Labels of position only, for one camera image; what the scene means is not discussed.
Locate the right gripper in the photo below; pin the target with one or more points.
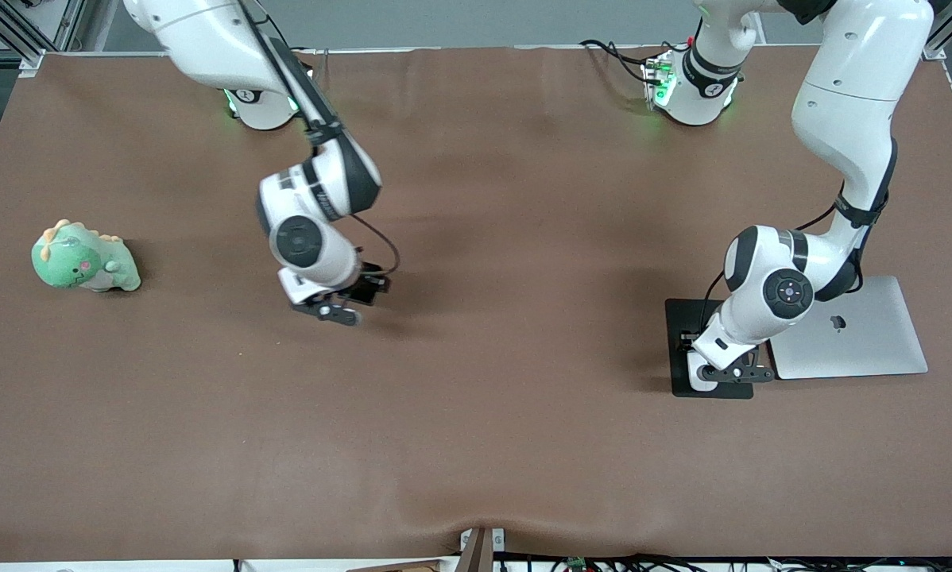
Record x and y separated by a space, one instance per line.
362 290

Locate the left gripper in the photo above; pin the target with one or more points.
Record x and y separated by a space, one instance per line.
685 342

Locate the black flip phone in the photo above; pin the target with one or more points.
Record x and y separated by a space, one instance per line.
365 294

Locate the white computer mouse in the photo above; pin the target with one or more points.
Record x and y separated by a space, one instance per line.
700 376

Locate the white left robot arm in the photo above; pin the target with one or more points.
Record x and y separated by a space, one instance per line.
849 95

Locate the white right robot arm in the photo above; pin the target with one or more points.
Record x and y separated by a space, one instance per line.
230 48

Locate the black mouse pad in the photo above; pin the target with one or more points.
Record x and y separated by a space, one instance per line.
730 391

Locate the silver closed laptop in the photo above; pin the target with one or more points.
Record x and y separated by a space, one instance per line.
873 342

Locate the brown table cover mat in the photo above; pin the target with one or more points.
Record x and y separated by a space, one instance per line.
476 445

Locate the small green connector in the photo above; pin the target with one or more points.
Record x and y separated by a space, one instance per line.
577 563

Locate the green dinosaur plush toy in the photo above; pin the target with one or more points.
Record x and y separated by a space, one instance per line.
79 258

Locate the brown wooden board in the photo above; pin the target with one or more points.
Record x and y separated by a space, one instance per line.
404 567

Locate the metal table edge bracket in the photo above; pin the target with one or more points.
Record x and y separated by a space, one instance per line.
480 548

